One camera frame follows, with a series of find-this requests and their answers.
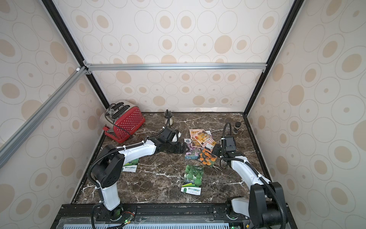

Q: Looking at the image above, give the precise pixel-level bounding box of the orange marigold seed packet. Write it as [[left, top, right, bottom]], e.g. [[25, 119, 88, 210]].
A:
[[198, 148, 218, 167]]

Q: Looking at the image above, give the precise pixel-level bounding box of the pink illustrated sunflower seed packet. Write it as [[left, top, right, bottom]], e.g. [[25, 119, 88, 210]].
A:
[[189, 129, 209, 148]]

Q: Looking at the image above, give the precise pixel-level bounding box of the pink cosmos flower seed packet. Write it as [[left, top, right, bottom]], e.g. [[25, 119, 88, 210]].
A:
[[184, 138, 202, 160]]

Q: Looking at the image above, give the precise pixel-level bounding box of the green fruit seed packet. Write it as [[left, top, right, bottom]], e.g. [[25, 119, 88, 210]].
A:
[[181, 165, 204, 196], [122, 159, 139, 173]]

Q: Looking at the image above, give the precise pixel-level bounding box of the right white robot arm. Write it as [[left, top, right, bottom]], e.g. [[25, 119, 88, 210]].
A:
[[213, 135, 288, 229]]

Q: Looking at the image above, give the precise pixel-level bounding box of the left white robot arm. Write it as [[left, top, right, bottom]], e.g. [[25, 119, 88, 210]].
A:
[[87, 127, 189, 211]]

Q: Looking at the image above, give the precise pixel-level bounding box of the dark spice bottle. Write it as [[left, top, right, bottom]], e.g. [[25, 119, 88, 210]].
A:
[[233, 122, 242, 135]]

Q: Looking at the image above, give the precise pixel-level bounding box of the small glass jar black lid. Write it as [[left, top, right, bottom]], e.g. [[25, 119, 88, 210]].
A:
[[164, 109, 173, 127]]

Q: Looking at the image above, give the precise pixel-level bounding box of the red polka dot toaster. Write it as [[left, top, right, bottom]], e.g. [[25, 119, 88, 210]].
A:
[[100, 100, 145, 143]]

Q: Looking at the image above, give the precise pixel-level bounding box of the horizontal aluminium rail back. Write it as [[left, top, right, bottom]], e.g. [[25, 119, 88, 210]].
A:
[[86, 63, 267, 71]]

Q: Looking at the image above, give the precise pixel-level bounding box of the aluminium rail left side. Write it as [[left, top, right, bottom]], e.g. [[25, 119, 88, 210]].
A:
[[1, 66, 87, 167]]

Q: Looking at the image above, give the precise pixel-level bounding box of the black base frame front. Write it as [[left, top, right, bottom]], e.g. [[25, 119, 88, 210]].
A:
[[51, 202, 298, 229]]

